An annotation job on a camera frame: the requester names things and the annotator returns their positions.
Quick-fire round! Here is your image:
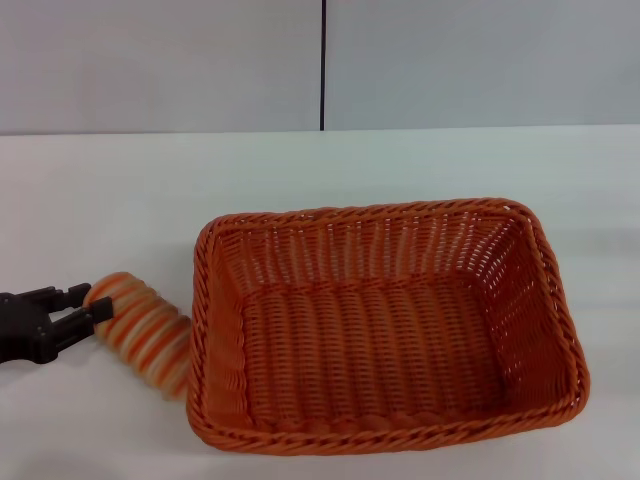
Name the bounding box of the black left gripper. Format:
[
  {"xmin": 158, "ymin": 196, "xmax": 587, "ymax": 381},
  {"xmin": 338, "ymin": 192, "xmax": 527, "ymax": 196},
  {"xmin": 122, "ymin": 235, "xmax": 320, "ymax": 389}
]
[{"xmin": 0, "ymin": 283, "xmax": 112, "ymax": 364}]

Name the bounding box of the orange white striped bread roll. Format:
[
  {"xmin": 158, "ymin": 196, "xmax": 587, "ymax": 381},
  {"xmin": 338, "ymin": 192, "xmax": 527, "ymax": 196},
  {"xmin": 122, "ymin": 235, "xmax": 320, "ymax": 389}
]
[{"xmin": 84, "ymin": 270, "xmax": 194, "ymax": 401}]

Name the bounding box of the orange woven plastic basket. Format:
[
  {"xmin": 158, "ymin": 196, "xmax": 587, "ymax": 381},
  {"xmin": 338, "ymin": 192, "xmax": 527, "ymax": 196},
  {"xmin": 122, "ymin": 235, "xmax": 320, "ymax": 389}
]
[{"xmin": 185, "ymin": 196, "xmax": 594, "ymax": 457}]

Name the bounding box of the black vertical wall strip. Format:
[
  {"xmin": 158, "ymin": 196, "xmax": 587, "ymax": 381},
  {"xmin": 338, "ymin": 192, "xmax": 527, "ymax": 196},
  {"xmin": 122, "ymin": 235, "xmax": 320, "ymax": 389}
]
[{"xmin": 319, "ymin": 0, "xmax": 329, "ymax": 132}]

